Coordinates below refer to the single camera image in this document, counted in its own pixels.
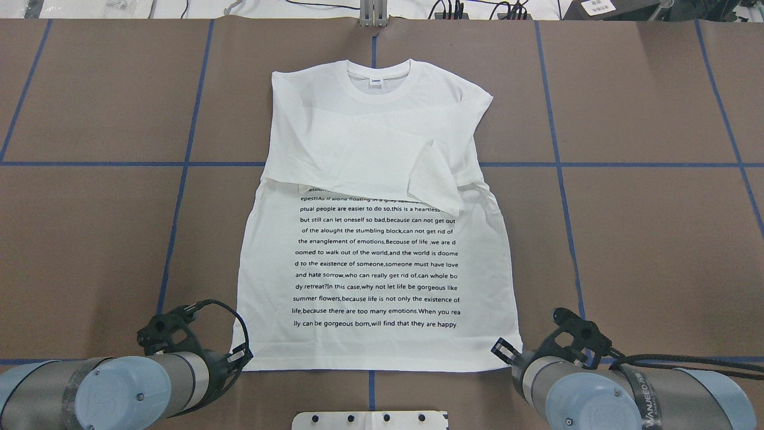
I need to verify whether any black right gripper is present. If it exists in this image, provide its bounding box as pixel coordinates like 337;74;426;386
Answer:
491;308;615;374

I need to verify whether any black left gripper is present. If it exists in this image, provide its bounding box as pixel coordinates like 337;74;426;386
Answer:
137;306;253;413

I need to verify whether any white long-sleeve text shirt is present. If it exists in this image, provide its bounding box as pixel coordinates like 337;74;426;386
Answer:
236;59;523;372

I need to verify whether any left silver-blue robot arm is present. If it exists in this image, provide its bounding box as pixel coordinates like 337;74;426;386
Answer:
1;299;253;429

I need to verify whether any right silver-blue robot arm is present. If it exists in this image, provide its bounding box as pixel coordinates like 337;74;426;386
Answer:
492;308;762;429

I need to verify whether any black box with label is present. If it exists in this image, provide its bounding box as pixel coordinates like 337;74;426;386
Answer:
563;1;660;21

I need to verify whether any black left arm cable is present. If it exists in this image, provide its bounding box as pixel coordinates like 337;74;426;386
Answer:
179;299;251;413

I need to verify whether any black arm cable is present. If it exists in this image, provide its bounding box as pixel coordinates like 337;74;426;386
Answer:
179;299;251;413
609;352;764;383

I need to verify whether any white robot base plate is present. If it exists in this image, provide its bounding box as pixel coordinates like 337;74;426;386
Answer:
291;410;449;429

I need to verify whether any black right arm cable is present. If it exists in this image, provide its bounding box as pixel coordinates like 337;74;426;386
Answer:
609;352;764;383

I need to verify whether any grey aluminium frame post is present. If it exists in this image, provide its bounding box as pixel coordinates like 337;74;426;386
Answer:
359;0;389;27

